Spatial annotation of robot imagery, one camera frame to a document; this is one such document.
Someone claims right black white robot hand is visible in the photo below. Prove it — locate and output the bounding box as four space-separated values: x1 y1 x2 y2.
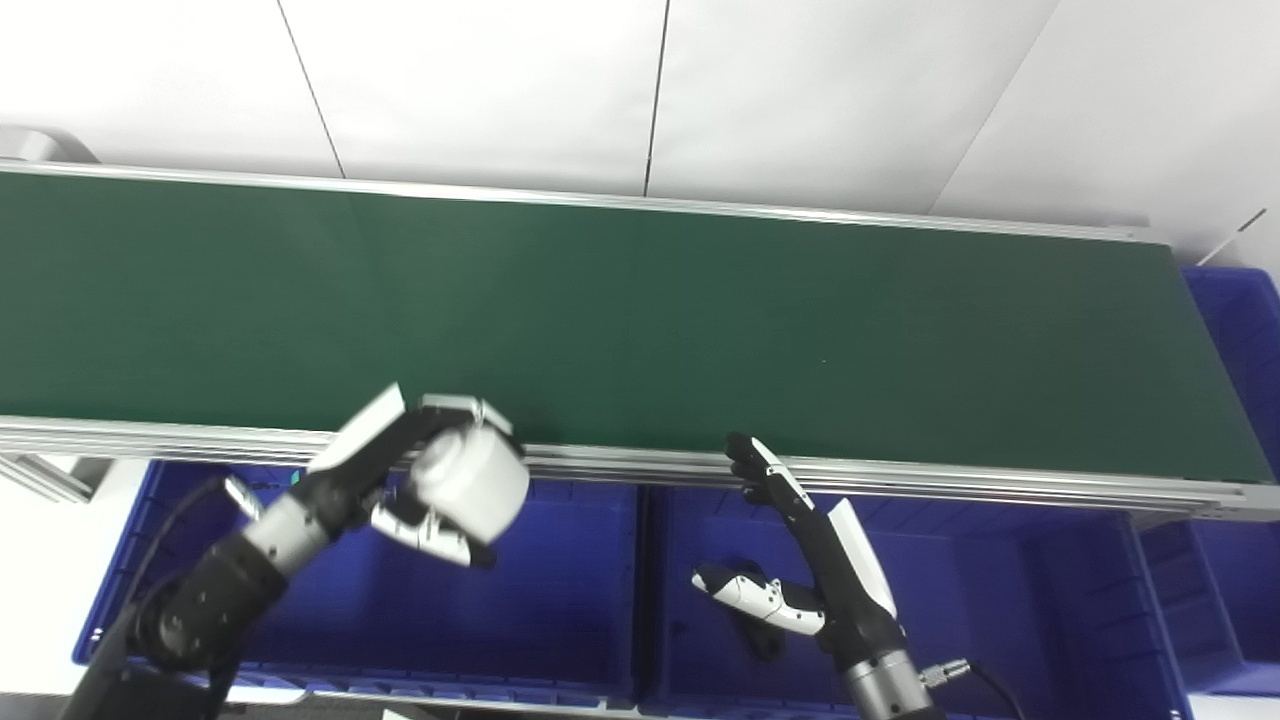
691 433 906 674

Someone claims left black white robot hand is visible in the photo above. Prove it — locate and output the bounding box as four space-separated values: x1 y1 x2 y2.
293 383 517 571

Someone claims white cylindrical plastic part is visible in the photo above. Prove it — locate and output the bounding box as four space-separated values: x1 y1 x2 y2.
410 425 531 546

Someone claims black plastic part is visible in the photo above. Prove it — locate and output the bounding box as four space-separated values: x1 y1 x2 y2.
720 558 786 661

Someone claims blue plastic bin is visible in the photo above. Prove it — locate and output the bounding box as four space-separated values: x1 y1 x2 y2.
72 460 641 711
1140 265 1280 696
635 485 1191 720

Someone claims aluminium conveyor leg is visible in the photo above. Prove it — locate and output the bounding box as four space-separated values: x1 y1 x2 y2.
0 453 113 504

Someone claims grey conveyor motor housing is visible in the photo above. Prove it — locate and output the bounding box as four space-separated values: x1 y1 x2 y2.
0 125 101 166

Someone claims thin dark rod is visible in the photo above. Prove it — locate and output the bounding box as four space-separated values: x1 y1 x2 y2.
1195 207 1269 268

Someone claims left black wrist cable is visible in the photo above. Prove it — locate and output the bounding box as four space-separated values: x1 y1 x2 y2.
130 475 263 621

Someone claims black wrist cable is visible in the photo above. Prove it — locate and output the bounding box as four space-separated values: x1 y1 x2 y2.
130 475 263 621
918 657 1021 720

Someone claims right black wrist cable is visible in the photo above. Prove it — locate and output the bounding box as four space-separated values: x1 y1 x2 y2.
918 657 1021 720

